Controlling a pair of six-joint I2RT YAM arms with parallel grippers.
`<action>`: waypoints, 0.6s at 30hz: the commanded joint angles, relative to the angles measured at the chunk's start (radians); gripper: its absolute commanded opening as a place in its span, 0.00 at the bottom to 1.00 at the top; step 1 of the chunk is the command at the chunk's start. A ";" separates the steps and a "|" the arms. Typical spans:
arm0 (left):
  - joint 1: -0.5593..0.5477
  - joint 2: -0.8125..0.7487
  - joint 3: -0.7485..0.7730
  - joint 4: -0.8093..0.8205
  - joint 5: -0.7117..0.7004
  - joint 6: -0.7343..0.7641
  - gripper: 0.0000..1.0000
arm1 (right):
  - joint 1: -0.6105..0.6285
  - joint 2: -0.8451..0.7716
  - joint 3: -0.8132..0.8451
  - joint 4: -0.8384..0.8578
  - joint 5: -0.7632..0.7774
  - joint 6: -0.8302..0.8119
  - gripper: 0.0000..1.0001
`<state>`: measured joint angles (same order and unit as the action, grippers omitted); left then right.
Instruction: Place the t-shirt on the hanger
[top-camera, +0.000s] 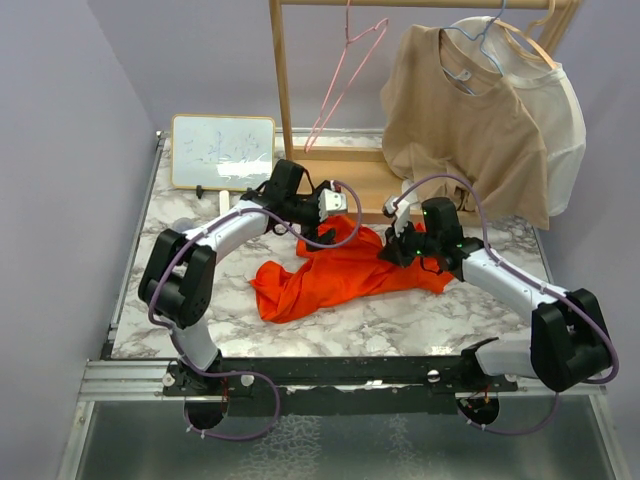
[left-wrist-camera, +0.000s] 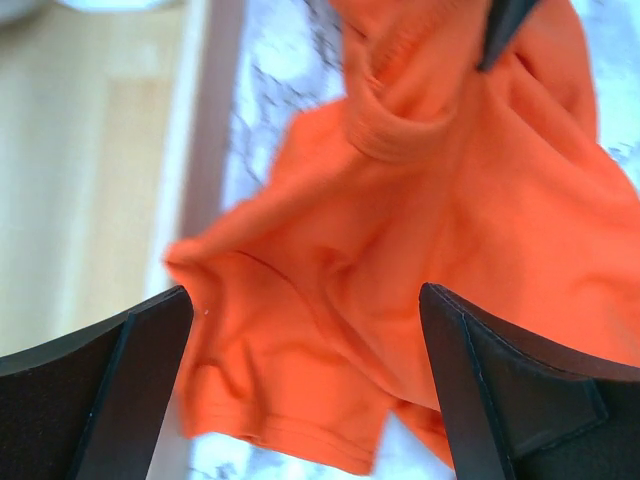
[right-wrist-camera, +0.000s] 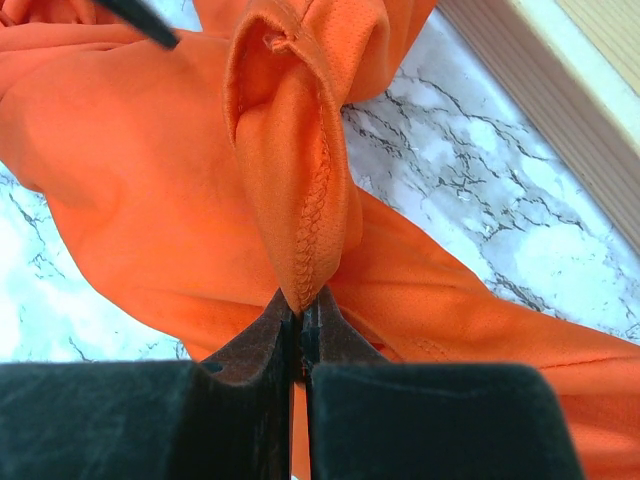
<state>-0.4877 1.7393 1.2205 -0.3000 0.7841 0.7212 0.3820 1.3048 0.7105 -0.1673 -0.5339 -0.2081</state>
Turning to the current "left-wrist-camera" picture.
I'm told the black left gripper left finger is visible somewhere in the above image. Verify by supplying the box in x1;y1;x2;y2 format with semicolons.
1;286;193;479

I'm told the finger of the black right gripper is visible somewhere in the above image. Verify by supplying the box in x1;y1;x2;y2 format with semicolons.
477;0;538;72

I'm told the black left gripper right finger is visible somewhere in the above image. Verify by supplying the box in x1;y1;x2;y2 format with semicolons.
419;283;639;479

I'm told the orange t-shirt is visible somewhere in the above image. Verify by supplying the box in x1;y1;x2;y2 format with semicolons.
166;1;639;475

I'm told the wooden clothes rack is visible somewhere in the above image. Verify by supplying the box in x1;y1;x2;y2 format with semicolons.
1;1;245;354

